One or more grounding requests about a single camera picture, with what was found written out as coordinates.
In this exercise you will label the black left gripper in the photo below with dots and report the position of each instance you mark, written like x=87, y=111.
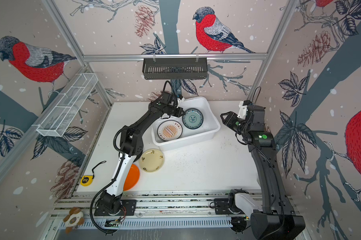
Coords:
x=178, y=112

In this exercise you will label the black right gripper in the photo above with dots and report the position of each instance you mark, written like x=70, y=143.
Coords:
x=231, y=119

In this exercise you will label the teal patterned plate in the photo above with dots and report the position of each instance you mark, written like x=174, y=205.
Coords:
x=192, y=119

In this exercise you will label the cream yellow plate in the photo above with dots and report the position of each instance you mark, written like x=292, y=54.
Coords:
x=151, y=160

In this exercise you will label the orange plate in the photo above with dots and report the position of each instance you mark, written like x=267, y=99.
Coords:
x=132, y=177

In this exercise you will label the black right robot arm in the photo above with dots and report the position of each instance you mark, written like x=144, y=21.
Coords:
x=274, y=218

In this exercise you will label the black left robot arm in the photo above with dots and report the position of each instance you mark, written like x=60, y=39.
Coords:
x=128, y=142

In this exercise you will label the white plastic bin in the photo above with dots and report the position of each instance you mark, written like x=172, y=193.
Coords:
x=189, y=137

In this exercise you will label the yellow tape measure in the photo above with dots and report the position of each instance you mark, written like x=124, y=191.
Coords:
x=86, y=181

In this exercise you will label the brown white plush toy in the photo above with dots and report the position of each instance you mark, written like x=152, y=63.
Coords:
x=74, y=219

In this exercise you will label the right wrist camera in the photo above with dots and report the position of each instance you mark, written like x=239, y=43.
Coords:
x=243, y=109

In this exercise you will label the black hanging wire basket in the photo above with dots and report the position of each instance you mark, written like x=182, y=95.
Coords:
x=175, y=69

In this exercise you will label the aluminium horizontal rail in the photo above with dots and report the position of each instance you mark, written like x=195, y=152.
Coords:
x=137, y=58

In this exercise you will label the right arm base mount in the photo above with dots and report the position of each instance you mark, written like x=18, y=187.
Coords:
x=226, y=207

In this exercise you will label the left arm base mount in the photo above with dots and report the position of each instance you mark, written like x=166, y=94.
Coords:
x=117, y=208

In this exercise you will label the white wire mesh shelf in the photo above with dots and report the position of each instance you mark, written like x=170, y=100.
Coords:
x=69, y=102

